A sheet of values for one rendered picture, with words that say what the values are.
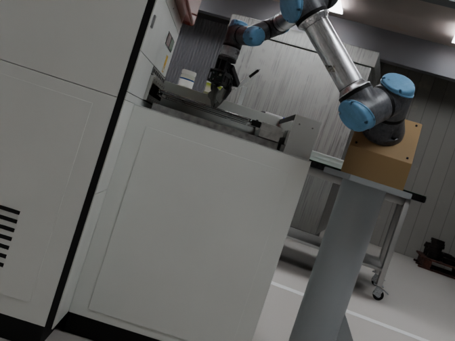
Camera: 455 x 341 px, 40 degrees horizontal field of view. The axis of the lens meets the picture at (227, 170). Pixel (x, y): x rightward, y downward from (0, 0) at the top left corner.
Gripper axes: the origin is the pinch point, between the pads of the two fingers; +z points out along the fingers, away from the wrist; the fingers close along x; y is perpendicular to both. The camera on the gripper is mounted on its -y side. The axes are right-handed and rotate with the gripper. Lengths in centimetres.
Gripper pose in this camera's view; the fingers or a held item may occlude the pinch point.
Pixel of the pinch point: (214, 105)
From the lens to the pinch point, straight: 254.3
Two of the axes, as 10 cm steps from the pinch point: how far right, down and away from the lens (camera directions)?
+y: -4.3, -1.0, -9.0
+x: 8.5, 3.0, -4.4
